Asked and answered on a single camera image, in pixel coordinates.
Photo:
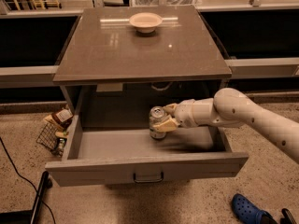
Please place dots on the blue croc shoe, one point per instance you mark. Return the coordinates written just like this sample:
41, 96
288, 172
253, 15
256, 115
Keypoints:
248, 213

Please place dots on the brown snack bag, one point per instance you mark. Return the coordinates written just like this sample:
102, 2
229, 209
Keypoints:
63, 118

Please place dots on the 7up soda can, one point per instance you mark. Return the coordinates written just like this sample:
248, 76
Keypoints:
156, 115

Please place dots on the black metal drawer handle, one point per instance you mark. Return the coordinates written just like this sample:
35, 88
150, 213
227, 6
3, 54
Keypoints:
148, 179

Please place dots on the white ceramic bowl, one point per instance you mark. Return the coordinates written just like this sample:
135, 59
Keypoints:
145, 22

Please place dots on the open grey top drawer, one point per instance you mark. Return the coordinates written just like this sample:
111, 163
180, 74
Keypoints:
104, 148

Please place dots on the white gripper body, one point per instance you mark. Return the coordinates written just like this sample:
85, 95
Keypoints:
184, 114

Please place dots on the grey cabinet with glossy top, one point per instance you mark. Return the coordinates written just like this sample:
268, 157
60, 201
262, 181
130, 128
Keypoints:
162, 67

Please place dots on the small can in basket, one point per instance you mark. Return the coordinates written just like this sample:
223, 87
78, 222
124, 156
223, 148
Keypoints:
59, 148

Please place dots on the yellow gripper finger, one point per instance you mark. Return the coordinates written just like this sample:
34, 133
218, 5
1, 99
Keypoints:
170, 109
168, 124

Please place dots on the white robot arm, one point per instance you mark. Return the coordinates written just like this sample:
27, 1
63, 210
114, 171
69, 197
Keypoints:
228, 108

